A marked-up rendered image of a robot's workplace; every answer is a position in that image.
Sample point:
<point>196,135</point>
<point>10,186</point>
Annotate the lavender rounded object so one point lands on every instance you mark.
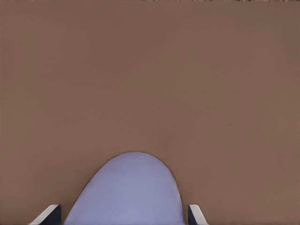
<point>131,192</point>

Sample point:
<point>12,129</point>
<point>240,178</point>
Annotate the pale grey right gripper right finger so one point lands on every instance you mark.
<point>195,215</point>

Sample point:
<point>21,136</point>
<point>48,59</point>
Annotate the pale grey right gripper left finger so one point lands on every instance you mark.
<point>50,216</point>

